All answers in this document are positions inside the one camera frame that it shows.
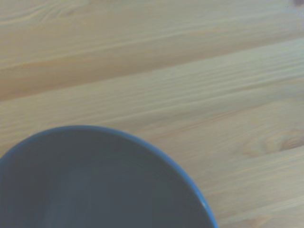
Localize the dark blue bowl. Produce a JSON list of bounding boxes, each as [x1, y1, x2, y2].
[[0, 125, 219, 228]]

